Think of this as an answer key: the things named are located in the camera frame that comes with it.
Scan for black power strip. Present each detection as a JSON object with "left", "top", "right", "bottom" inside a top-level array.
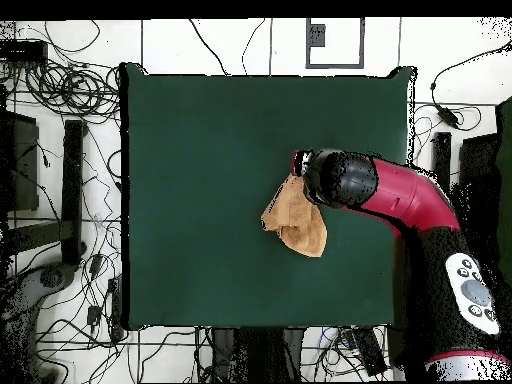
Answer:
[
  {"left": 0, "top": 39, "right": 49, "bottom": 64},
  {"left": 350, "top": 327, "right": 388, "bottom": 377},
  {"left": 106, "top": 275, "right": 126, "bottom": 343}
]

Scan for grey rectangular floor frame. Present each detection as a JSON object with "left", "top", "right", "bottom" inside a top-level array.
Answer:
[{"left": 305, "top": 17, "right": 366, "bottom": 70}]

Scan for dark green table cloth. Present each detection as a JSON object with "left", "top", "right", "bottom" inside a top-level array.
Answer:
[{"left": 119, "top": 61, "right": 417, "bottom": 331}]

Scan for black stand leg bar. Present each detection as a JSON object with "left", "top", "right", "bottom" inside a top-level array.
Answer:
[
  {"left": 431, "top": 130, "right": 453, "bottom": 193},
  {"left": 60, "top": 118, "right": 88, "bottom": 266}
]

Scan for coiled black cables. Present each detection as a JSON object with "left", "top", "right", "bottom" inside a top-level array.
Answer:
[{"left": 23, "top": 59, "right": 121, "bottom": 123}]

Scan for black stand cross bar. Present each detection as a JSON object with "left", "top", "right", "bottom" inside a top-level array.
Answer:
[{"left": 5, "top": 218, "right": 74, "bottom": 255}]

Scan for office chair base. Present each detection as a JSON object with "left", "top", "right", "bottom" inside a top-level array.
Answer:
[{"left": 0, "top": 261, "right": 77, "bottom": 383}]

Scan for tan terry towel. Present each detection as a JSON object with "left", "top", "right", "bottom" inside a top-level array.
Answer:
[{"left": 260, "top": 174, "right": 328, "bottom": 258}]

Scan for black equipment box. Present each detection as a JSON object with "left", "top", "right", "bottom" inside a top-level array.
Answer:
[
  {"left": 0, "top": 109, "right": 40, "bottom": 212},
  {"left": 457, "top": 133, "right": 501, "bottom": 241}
]

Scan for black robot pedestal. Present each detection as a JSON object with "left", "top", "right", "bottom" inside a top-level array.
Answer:
[{"left": 211, "top": 327, "right": 305, "bottom": 383}]

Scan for black power adapter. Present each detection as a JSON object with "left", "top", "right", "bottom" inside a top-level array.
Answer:
[{"left": 436, "top": 105, "right": 460, "bottom": 130}]

